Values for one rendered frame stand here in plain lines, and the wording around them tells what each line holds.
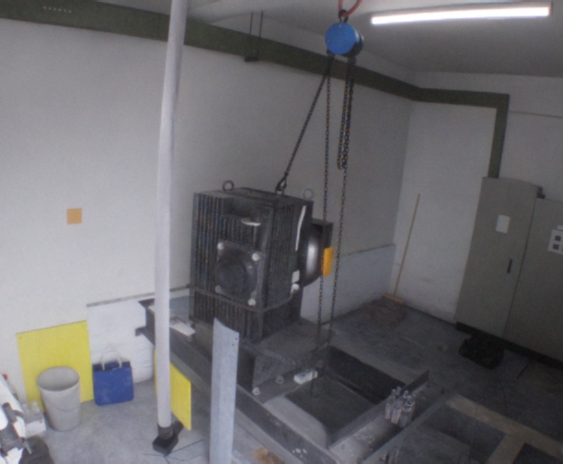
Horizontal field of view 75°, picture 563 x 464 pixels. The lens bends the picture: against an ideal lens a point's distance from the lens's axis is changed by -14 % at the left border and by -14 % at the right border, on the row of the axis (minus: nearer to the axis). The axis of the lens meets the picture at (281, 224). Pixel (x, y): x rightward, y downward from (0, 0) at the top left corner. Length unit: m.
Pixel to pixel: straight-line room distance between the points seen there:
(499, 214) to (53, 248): 3.98
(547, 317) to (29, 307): 4.45
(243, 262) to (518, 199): 3.14
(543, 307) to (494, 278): 0.59
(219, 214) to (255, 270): 0.35
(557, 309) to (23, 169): 4.58
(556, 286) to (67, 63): 4.45
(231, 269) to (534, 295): 3.30
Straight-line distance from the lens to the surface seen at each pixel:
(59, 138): 2.68
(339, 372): 2.91
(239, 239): 2.10
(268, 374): 2.30
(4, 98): 2.62
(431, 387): 2.55
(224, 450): 2.43
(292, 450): 2.24
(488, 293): 4.69
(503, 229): 4.53
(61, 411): 2.95
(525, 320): 4.64
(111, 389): 3.16
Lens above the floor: 1.98
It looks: 13 degrees down
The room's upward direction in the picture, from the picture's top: 6 degrees clockwise
